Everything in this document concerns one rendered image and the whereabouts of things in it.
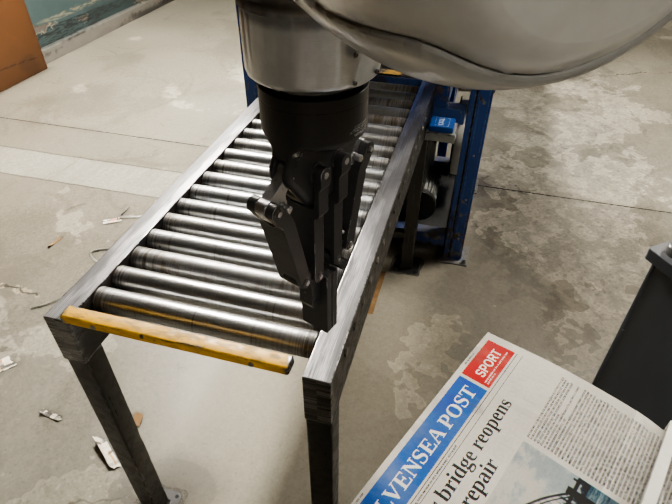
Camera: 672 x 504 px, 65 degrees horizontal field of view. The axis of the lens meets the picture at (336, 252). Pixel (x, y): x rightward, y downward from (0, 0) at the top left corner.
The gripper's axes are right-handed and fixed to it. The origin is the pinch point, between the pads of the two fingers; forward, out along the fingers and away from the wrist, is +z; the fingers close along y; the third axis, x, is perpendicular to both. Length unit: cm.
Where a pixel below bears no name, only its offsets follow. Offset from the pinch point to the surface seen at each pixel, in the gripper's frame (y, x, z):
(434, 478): -3.6, -15.1, 10.4
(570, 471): 3.9, -24.4, 10.4
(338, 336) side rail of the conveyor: 23.3, 14.5, 36.5
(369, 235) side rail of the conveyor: 51, 26, 37
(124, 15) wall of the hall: 282, 453, 109
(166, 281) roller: 15, 50, 37
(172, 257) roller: 20, 55, 37
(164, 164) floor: 127, 211, 117
